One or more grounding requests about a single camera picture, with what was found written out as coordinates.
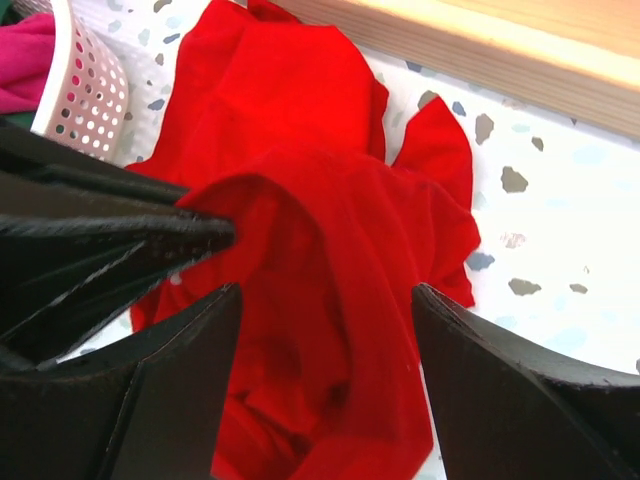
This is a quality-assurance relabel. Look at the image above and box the crumpled magenta t shirt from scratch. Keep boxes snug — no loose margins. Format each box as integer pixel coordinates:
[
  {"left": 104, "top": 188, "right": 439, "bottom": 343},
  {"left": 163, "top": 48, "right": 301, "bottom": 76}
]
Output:
[{"left": 1, "top": 13, "right": 55, "bottom": 114}]

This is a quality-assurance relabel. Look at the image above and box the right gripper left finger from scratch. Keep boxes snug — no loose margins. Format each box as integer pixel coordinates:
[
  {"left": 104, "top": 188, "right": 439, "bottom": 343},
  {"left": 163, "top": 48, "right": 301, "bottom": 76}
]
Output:
[{"left": 1, "top": 284, "right": 242, "bottom": 479}]

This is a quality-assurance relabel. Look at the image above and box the red t shirt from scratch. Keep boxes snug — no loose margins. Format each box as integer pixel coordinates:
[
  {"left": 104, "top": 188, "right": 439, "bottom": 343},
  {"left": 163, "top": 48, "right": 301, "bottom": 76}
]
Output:
[{"left": 132, "top": 1, "right": 480, "bottom": 479}]

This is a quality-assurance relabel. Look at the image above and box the wooden clothes rack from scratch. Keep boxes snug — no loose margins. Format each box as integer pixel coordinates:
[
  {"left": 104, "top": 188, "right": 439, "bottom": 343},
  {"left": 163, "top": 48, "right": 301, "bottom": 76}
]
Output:
[{"left": 281, "top": 1, "right": 639, "bottom": 139}]

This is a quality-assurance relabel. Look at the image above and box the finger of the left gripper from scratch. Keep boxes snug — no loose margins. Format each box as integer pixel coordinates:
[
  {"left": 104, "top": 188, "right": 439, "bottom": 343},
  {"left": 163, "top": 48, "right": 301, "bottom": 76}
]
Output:
[
  {"left": 1, "top": 122, "right": 188, "bottom": 205},
  {"left": 1, "top": 174, "right": 234, "bottom": 350}
]

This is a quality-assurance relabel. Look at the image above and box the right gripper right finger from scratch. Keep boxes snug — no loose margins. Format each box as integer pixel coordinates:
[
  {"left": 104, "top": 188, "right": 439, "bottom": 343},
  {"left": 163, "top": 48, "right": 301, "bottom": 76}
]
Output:
[{"left": 412, "top": 284, "right": 639, "bottom": 480}]

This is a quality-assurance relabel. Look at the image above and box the white perforated plastic basket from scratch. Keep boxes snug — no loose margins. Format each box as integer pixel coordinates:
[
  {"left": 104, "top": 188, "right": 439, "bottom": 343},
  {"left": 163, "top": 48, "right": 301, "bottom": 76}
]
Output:
[{"left": 13, "top": 0, "right": 129, "bottom": 162}]

